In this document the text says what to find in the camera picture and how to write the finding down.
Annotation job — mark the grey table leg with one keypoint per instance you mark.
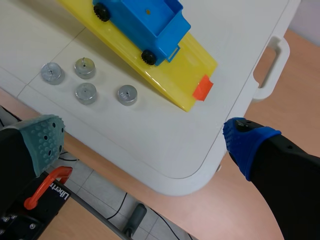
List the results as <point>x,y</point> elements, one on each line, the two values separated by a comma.
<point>135,220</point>

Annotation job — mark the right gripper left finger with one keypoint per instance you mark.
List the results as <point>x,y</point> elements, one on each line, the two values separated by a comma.
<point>22,150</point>

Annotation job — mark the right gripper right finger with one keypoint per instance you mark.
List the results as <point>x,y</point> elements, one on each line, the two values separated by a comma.
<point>280,175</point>

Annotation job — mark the yellow plastic ramp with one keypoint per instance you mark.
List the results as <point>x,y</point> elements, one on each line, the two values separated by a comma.
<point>180,75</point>

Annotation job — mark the round metal weight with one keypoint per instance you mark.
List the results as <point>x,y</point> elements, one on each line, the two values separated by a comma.
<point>86,93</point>
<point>127,95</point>
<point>85,67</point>
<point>51,73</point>

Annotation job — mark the white plastic tray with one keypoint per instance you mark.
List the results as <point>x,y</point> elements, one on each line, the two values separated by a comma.
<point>150,112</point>

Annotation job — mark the blue toy cart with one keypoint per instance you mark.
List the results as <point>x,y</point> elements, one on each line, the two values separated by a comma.
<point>147,27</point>

